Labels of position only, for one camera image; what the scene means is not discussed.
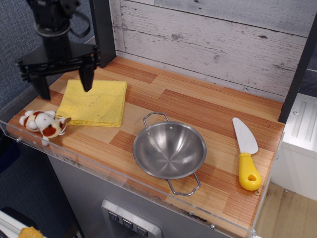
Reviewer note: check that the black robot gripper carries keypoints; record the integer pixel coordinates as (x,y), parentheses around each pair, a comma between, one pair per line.
(56,56)

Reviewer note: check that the white side cabinet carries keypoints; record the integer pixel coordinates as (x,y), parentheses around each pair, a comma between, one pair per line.
(295,168)

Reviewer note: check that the yellow folded cloth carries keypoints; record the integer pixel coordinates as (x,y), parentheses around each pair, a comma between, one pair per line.
(101,106)

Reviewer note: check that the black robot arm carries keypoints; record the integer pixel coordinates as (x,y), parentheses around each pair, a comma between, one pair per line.
(52,17)

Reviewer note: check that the red and white plush toy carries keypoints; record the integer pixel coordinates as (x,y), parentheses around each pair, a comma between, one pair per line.
(44,122)

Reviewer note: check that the silver dispenser button panel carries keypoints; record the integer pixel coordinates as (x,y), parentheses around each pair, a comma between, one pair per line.
(129,220)

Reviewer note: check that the clear acrylic guard rail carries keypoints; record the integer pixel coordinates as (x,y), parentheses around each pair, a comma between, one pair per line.
(99,160)

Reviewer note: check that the black left frame post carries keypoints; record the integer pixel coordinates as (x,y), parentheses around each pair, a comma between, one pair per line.
(103,30)

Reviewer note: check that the white knife yellow handle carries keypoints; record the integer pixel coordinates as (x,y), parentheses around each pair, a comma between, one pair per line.
(249,177)

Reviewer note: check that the stainless steel handled bowl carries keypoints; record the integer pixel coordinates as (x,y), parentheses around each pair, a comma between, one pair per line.
(169,150)

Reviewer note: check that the yellow object bottom left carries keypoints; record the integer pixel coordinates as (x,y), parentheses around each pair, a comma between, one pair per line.
(30,232)

